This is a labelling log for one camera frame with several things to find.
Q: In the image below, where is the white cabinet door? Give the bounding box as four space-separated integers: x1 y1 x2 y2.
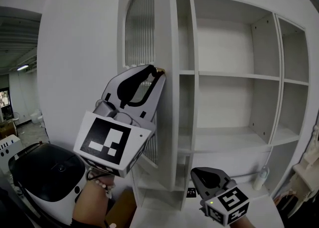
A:
117 0 180 193

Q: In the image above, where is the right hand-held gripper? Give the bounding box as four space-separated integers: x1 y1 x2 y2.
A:
191 167 250 227

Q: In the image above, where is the person's left forearm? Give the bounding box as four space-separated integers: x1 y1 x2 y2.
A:
72 174 117 228

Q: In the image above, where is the white shelf cabinet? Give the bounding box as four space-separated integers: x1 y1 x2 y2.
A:
131 0 312 228

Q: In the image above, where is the beaded bracelet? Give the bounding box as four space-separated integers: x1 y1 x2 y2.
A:
87 173 116 199

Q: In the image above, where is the white and black robot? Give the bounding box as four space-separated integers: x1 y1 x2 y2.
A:
8 142 90 225

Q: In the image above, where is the cream vanity table with mirror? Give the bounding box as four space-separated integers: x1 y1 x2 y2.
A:
274 124 319 219

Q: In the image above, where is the brown cardboard box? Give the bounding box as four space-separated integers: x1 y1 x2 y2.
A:
106 189 138 228

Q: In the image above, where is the white bottle with handle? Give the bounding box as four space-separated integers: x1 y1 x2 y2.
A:
253 166 270 192

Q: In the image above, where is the white machine with black holes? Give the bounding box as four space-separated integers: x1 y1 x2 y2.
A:
0 134 19 163

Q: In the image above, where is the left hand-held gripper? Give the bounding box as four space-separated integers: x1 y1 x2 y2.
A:
73 64 166 178

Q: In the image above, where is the person's right forearm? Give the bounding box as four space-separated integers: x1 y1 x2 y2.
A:
228 216 257 228

